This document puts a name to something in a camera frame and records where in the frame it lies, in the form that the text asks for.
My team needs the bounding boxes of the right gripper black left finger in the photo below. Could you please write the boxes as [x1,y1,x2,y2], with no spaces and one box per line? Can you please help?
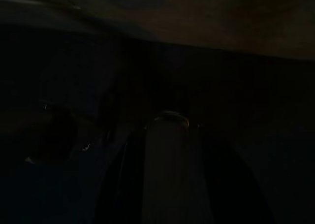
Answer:
[98,128,146,224]

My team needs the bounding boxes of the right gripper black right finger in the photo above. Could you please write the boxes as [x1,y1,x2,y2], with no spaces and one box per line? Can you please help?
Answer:
[199,128,269,224]

